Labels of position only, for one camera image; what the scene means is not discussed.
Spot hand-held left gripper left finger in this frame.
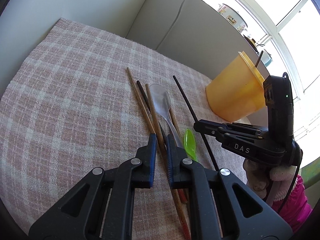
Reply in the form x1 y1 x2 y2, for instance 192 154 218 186
28 133 157 240

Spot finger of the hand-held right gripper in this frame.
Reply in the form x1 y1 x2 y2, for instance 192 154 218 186
193 119 263 143
224 121 270 133

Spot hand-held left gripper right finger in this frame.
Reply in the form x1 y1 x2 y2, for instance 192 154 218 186
165 134 293 240

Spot green plastic spoon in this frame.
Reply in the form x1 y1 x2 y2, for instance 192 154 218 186
184 128 200 163

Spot yellow plastic cup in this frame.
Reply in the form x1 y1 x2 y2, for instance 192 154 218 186
205 51 269 122

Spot black chopstick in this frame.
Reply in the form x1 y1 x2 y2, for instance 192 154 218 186
172 75 219 172
136 80 167 151

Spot red-tipped wooden chopstick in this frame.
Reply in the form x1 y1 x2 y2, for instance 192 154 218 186
126 67 156 135
169 106 188 204
145 84 192 240

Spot clear plastic spoon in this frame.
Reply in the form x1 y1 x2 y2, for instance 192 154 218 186
149 83 184 149

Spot person's right hand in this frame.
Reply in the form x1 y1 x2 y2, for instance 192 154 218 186
243 159 272 200

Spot teal pot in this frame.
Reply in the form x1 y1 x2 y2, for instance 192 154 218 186
260 49 273 67

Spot small dark pot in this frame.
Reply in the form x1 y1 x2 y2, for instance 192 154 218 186
244 33 258 53

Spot pink plaid tablecloth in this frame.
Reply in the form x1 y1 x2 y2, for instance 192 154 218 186
0 17 250 240

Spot floral white pot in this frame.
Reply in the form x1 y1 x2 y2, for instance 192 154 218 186
217 3 248 32

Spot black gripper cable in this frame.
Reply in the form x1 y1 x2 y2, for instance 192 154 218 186
275 147 304 213

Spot white window frame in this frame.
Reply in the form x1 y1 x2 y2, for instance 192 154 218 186
197 0 320 155

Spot white power cable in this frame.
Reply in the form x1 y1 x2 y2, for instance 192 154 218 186
155 0 190 52

